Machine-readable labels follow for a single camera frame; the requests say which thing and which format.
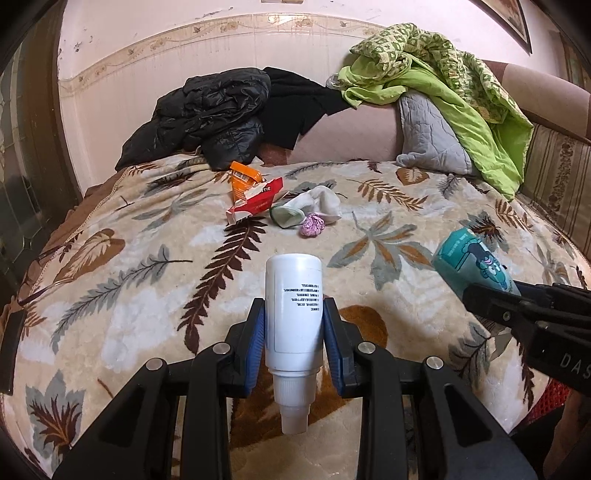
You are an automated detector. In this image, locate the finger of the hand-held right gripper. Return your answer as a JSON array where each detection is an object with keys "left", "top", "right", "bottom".
[
  {"left": 515, "top": 281, "right": 591, "bottom": 302},
  {"left": 463, "top": 282, "right": 555, "bottom": 333}
]

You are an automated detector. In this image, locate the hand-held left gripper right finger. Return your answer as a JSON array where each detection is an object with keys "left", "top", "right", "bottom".
[{"left": 322, "top": 296, "right": 539, "bottom": 480}]

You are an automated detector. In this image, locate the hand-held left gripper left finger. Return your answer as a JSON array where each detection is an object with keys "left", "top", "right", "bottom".
[{"left": 53, "top": 298, "right": 267, "bottom": 480}]

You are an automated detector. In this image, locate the white spray bottle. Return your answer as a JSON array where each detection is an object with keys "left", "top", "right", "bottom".
[{"left": 264, "top": 253, "right": 324, "bottom": 435}]

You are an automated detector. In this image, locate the red plastic basket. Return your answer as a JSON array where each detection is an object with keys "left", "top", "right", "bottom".
[{"left": 526, "top": 379, "right": 573, "bottom": 423}]

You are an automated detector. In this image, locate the teal printed packet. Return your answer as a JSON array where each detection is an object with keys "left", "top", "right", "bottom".
[{"left": 431, "top": 227, "right": 522, "bottom": 297}]

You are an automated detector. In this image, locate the pink paper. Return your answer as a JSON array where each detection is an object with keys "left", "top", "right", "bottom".
[{"left": 300, "top": 213, "right": 327, "bottom": 239}]

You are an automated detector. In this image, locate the pale green sock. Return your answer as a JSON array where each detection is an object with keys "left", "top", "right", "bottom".
[{"left": 270, "top": 204, "right": 305, "bottom": 230}]

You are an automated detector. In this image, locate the red white box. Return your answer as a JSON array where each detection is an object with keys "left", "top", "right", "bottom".
[{"left": 225, "top": 176, "right": 286, "bottom": 225}]

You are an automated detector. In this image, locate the white sock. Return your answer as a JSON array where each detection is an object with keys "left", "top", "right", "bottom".
[{"left": 277, "top": 185, "right": 343, "bottom": 225}]

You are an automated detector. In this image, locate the orange box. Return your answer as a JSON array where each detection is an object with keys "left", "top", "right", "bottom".
[{"left": 229, "top": 161, "right": 267, "bottom": 204}]

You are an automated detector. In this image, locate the striped sofa cushion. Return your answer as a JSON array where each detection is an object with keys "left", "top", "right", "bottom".
[{"left": 517, "top": 122, "right": 591, "bottom": 241}]

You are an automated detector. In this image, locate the leaf printed blanket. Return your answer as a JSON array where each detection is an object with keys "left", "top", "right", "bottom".
[{"left": 0, "top": 154, "right": 591, "bottom": 480}]

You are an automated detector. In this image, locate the grey quilted pillow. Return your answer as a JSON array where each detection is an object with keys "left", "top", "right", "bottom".
[{"left": 396, "top": 90, "right": 476, "bottom": 175}]

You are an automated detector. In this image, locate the green patterned quilt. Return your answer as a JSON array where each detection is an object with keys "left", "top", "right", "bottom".
[{"left": 338, "top": 23, "right": 534, "bottom": 201}]

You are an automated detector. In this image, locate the brown pink sofa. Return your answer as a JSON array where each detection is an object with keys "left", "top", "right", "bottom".
[{"left": 256, "top": 59, "right": 591, "bottom": 241}]

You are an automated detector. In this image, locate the black cloth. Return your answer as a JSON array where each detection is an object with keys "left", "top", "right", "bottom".
[{"left": 261, "top": 67, "right": 352, "bottom": 151}]

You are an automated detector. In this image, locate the black puffer jacket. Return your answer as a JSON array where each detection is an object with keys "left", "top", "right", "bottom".
[{"left": 115, "top": 69, "right": 272, "bottom": 172}]

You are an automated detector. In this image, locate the framed wall painting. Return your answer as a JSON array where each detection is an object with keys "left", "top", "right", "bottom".
[{"left": 478, "top": 0, "right": 533, "bottom": 55}]

